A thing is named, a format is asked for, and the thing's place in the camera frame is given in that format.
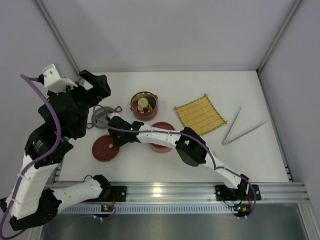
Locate black sushi roll with orange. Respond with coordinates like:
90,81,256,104
148,101,155,108

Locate right black base bracket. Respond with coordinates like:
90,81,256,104
214,185,234,202

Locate black base bracket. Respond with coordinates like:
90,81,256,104
109,185,128,202
214,185,234,202

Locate aluminium mounting rail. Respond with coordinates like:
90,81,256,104
61,182,310,216

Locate grey transparent lid with handles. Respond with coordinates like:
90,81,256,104
86,105,123,130

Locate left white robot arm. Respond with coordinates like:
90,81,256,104
0,68,112,234

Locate white round bun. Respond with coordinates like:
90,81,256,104
138,97,149,109

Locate dark red lid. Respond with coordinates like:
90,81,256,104
91,135,120,162
151,121,176,131

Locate pink steel-lined pot with handles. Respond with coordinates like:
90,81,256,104
148,121,177,154

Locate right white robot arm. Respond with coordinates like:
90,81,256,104
106,113,250,196

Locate left black base bracket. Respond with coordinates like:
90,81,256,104
109,185,128,202

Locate bamboo serving mat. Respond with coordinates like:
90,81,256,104
174,94,228,136

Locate dark red steel-lined pot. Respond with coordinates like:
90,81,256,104
130,91,159,121

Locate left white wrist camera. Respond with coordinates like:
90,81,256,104
37,63,77,93

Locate metal tongs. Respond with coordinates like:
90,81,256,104
221,106,267,146

